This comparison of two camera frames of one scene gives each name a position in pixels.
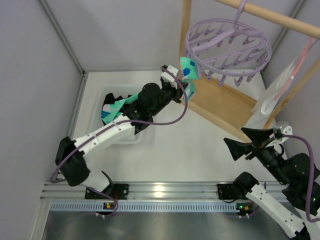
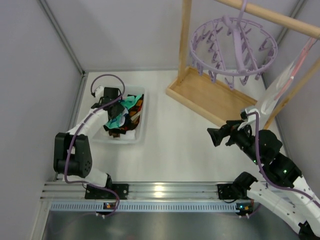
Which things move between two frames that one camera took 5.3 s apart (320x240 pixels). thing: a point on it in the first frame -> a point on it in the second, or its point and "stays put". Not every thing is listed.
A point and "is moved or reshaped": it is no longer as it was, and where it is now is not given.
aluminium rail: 63,190 stays put
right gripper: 258,148 -> 225,135
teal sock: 190,74 is moved or reshaped
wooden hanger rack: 226,108 stays put
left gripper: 176,90 -> 116,110
